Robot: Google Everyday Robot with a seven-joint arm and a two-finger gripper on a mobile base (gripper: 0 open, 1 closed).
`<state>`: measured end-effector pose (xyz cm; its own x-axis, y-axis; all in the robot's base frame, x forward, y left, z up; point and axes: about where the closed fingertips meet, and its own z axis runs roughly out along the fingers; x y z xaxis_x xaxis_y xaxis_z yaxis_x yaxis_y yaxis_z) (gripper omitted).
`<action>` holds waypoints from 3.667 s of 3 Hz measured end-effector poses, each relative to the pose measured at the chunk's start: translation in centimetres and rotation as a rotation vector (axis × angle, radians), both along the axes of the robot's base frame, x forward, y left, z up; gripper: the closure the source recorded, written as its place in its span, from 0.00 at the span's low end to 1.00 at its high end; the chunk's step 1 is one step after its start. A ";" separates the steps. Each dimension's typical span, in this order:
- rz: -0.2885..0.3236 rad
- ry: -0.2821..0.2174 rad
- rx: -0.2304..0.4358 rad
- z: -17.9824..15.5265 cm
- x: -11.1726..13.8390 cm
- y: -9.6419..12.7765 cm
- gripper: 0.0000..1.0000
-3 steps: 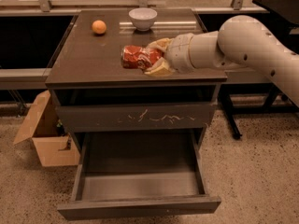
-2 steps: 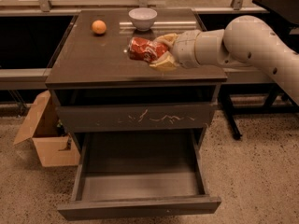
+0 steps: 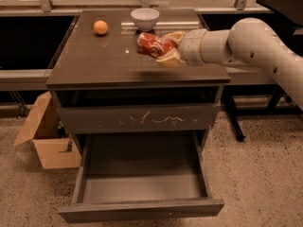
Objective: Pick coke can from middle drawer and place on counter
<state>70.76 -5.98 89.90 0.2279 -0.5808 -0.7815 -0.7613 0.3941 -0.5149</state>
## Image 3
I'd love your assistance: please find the orange fruit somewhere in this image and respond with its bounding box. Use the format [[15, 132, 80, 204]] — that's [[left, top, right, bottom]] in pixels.
[[93, 20, 109, 35]]

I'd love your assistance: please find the open cardboard box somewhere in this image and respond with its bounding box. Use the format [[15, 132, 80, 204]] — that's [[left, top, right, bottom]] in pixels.
[[14, 92, 81, 169]]

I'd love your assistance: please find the white ceramic bowl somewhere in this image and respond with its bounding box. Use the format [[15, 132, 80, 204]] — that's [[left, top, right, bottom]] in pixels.
[[131, 8, 160, 31]]

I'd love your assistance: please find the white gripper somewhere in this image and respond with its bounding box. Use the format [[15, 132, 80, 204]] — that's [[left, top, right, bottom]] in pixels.
[[155, 28, 207, 67]]

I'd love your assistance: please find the dark brown drawer cabinet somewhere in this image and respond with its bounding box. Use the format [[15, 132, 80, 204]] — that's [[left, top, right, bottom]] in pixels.
[[45, 8, 232, 224]]

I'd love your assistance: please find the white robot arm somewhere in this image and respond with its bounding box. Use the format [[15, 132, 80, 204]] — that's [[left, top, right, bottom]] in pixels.
[[156, 18, 303, 110]]

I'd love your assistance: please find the black table at right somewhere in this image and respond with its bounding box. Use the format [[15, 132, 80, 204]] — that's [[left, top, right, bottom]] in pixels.
[[256, 0, 303, 26]]

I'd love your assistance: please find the closed scratched top drawer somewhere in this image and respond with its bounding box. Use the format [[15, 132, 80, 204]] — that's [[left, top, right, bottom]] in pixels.
[[58, 104, 218, 134]]

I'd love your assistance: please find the red coke can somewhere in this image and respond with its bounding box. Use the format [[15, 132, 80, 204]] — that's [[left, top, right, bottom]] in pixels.
[[136, 32, 176, 58]]

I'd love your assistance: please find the open middle drawer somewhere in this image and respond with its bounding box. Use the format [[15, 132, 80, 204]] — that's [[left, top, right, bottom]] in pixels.
[[59, 131, 223, 223]]

